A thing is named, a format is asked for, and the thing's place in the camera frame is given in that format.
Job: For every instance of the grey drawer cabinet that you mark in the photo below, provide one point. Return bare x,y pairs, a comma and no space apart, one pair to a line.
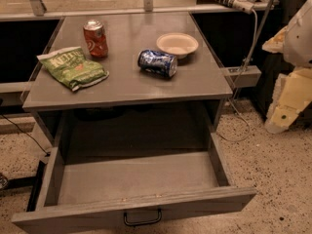
133,113

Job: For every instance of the black top drawer handle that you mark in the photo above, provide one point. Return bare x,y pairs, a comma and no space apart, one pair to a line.
142,217

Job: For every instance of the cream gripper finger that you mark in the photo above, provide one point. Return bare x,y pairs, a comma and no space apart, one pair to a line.
291,95
275,44

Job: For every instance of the green chip bag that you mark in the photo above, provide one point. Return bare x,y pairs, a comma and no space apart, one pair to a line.
70,67

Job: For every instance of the black floor stand bar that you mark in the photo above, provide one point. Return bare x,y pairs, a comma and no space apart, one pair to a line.
34,182

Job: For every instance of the white paper bowl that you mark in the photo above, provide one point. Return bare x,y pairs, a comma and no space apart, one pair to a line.
178,44

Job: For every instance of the grey top drawer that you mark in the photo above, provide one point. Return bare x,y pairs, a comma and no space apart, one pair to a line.
91,181

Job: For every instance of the blue crushed soda can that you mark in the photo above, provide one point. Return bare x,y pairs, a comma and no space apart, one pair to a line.
157,62

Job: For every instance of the orange soda can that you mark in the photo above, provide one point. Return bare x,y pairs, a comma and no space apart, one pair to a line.
95,38

